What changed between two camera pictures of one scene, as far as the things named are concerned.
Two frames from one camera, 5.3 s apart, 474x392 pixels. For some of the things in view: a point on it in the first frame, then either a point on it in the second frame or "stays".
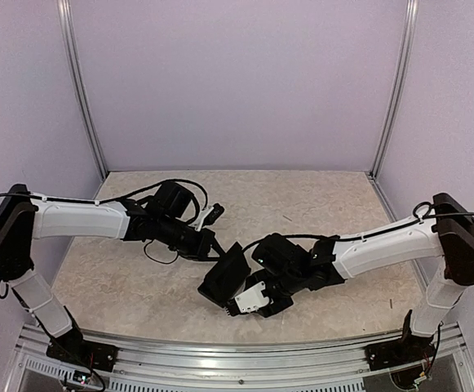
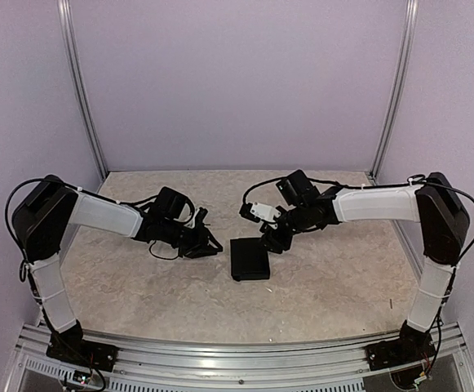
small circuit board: [81, 377] stays
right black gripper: [265, 312] → [277, 243]
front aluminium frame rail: [344, 367] stays
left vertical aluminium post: [78, 86] stays
